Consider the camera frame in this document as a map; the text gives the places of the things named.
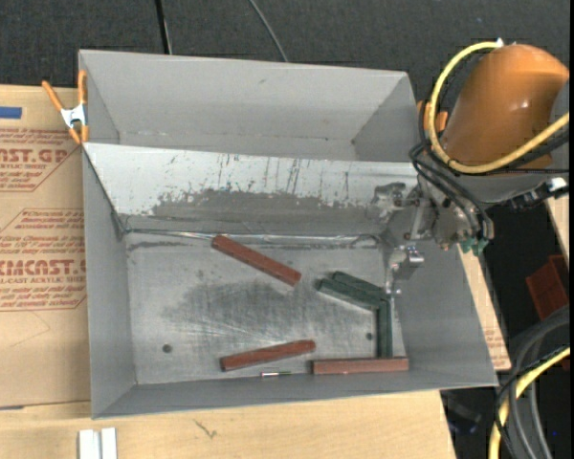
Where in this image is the red-brown flat block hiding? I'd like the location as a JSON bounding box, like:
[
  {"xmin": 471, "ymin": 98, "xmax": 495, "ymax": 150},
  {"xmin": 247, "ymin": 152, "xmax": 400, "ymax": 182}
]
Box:
[
  {"xmin": 218, "ymin": 339, "xmax": 318, "ymax": 373},
  {"xmin": 311, "ymin": 357, "xmax": 410, "ymax": 377},
  {"xmin": 210, "ymin": 234, "xmax": 303, "ymax": 288}
]

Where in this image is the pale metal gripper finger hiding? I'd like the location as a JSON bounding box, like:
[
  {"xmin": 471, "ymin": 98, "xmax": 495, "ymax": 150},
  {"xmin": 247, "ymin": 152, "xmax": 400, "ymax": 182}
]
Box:
[
  {"xmin": 385, "ymin": 244, "xmax": 426, "ymax": 299},
  {"xmin": 371, "ymin": 182, "xmax": 408, "ymax": 220}
]

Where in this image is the grey metal bin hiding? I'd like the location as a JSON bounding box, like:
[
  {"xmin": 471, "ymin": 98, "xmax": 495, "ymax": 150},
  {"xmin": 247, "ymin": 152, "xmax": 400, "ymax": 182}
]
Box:
[{"xmin": 77, "ymin": 49, "xmax": 501, "ymax": 420}]

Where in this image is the dark green flat block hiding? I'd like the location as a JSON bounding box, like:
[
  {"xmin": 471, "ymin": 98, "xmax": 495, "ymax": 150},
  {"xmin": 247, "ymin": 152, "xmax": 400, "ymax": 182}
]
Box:
[
  {"xmin": 331, "ymin": 271, "xmax": 388, "ymax": 297},
  {"xmin": 314, "ymin": 277, "xmax": 385, "ymax": 308},
  {"xmin": 375, "ymin": 295, "xmax": 395, "ymax": 360}
]

